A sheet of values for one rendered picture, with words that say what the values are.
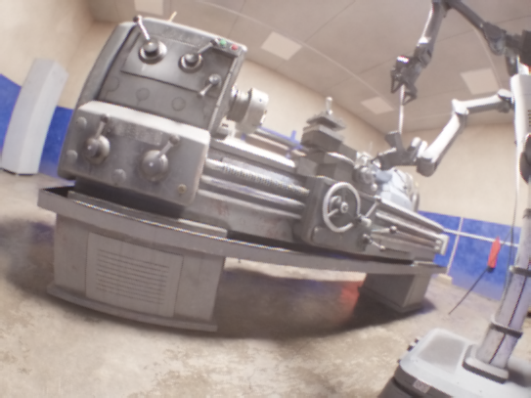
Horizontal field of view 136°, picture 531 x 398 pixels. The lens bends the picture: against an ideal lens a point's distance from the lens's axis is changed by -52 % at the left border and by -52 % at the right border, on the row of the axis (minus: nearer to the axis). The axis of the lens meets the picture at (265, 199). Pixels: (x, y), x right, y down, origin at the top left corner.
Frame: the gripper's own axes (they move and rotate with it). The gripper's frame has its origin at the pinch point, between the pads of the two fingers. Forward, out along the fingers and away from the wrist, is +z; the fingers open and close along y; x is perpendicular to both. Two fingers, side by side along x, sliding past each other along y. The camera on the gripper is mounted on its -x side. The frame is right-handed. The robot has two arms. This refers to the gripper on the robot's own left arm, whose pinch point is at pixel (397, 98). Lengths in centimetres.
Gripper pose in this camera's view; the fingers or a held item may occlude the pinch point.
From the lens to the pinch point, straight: 101.7
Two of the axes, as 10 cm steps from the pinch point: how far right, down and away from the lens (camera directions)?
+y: -8.2, -2.3, -5.3
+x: 3.1, 6.0, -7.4
